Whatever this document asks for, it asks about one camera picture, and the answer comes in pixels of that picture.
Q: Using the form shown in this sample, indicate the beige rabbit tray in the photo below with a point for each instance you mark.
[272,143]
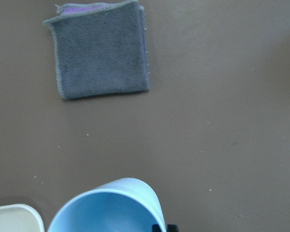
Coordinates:
[20,218]

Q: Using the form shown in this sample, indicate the grey folded cloth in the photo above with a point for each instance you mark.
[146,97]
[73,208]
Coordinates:
[100,48]

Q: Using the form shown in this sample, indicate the blue cup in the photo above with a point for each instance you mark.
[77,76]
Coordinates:
[124,205]

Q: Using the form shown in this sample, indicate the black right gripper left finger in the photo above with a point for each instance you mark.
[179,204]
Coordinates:
[155,228]

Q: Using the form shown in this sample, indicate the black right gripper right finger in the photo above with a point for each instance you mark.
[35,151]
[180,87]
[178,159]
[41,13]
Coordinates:
[172,228]

